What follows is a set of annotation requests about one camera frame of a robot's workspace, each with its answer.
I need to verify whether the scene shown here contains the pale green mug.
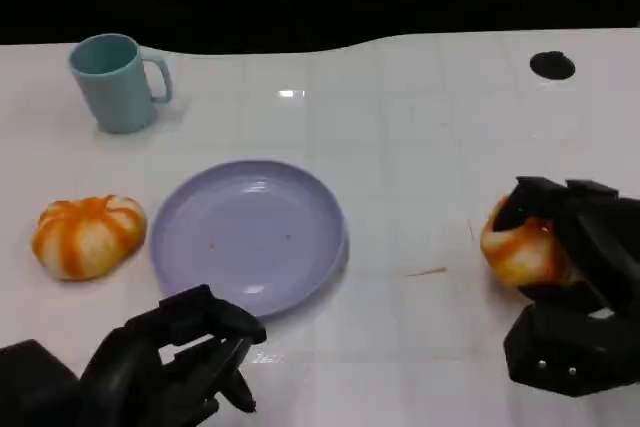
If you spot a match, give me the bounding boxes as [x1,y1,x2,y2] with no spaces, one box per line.
[68,33,175,135]

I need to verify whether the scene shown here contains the orange white toy bread roll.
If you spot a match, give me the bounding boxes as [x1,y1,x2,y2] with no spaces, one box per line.
[479,193,584,289]
[32,194,148,282]

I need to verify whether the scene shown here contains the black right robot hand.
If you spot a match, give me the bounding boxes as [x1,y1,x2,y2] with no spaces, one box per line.
[502,175,640,399]

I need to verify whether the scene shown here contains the lilac plate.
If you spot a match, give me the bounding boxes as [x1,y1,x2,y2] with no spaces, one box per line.
[149,159,350,319]

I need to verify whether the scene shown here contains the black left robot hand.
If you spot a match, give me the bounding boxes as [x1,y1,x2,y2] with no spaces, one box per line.
[77,284,268,427]

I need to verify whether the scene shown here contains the black round table grommet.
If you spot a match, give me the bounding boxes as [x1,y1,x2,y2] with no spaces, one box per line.
[529,51,576,81]

